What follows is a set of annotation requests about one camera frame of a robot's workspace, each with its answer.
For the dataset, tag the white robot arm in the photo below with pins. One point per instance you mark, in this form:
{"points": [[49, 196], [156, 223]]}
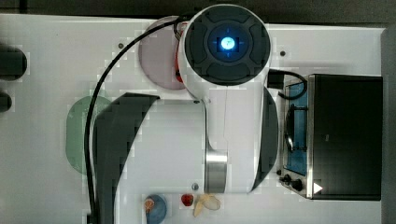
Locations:
{"points": [[151, 153]]}

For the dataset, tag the grey oval plate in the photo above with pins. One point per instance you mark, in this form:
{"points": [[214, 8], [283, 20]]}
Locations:
{"points": [[157, 54]]}

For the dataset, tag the red strawberry toy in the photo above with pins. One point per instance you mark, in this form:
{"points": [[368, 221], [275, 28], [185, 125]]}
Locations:
{"points": [[187, 199]]}

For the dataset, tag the peeled banana toy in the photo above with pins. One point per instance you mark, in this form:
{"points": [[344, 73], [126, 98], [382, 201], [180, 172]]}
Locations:
{"points": [[208, 201]]}

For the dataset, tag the orange toy in bowl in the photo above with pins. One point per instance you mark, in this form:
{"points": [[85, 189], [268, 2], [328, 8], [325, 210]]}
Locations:
{"points": [[148, 205]]}

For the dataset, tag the blue bowl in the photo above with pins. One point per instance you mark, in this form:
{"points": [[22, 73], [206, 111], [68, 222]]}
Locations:
{"points": [[158, 213]]}

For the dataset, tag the black toaster oven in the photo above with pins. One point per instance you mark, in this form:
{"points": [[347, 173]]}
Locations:
{"points": [[332, 137]]}

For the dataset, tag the large black cylinder cup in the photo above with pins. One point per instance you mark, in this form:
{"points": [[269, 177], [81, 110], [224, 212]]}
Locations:
{"points": [[13, 63]]}

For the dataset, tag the small black cylinder cup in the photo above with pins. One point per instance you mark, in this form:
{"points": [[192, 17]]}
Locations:
{"points": [[5, 102]]}

